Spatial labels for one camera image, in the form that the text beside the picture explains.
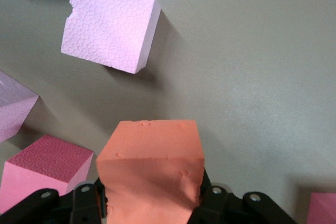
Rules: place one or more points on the pink foam cube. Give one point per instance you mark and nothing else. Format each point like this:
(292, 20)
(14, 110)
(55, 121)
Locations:
(13, 113)
(110, 22)

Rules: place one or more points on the red foam cube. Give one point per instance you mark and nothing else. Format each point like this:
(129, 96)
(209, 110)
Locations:
(44, 163)
(324, 208)

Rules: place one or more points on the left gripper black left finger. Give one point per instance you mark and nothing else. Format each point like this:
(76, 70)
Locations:
(52, 208)

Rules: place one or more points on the orange foam cube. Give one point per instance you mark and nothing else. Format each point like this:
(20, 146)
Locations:
(152, 155)

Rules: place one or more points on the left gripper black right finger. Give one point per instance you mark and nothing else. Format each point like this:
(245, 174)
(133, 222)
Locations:
(236, 208)

